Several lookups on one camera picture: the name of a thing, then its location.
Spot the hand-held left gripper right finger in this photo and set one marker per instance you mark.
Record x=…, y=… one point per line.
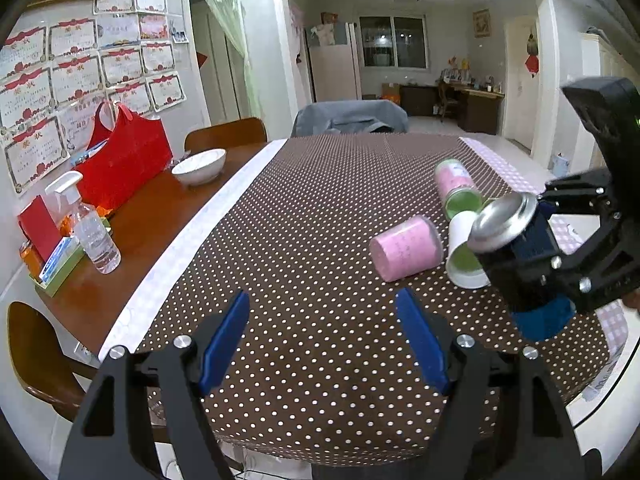
x=419, y=340

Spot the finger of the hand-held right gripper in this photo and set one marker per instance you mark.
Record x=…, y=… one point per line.
x=575, y=194
x=595, y=272

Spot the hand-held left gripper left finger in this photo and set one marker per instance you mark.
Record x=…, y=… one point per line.
x=226, y=340

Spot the black cup with silver bottom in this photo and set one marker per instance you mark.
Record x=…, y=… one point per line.
x=500, y=222

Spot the white cup with green inside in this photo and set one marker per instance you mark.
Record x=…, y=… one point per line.
x=462, y=260

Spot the pink cup with green inside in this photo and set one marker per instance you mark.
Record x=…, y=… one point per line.
x=456, y=185

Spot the pale blue bag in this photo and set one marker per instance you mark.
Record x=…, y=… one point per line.
x=561, y=165

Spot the white cabinet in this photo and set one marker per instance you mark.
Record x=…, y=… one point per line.
x=607, y=60

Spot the white door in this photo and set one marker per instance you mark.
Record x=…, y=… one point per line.
x=520, y=105

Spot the red door decoration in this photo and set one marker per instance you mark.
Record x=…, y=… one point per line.
x=532, y=66

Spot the brown polka dot tablecloth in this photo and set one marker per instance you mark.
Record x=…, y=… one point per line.
x=325, y=240
x=200, y=220

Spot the dark wooden desk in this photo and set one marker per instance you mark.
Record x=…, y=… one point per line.
x=480, y=105

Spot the wooden table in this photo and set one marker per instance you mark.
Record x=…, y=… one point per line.
x=160, y=205

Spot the dark desk chair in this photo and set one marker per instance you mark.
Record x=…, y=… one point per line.
x=446, y=102

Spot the clear spray bottle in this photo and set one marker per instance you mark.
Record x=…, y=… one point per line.
x=97, y=240

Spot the white bowl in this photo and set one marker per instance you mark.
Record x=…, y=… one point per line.
x=199, y=165

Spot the green tray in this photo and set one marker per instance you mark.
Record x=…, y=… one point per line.
x=60, y=277

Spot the blue and white packet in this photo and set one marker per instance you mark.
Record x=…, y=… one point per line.
x=59, y=257

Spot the wooden chair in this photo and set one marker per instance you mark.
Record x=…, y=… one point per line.
x=37, y=355
x=225, y=132

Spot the red bag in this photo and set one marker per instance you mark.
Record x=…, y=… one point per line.
x=125, y=162

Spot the orange box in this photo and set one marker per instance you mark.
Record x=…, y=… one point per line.
x=391, y=94

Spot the red envelope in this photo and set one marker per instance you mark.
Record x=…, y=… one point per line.
x=40, y=227

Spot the window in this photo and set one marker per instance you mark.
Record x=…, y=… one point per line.
x=395, y=42

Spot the grey covered chair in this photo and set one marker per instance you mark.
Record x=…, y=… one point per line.
x=350, y=116

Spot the white refrigerator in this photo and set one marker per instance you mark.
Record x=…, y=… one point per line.
x=332, y=65

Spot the green lace curtain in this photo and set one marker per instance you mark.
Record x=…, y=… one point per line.
x=227, y=15

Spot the small framed wall picture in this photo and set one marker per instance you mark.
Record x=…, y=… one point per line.
x=481, y=22

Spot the group of wall certificates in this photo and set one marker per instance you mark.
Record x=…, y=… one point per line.
x=75, y=70

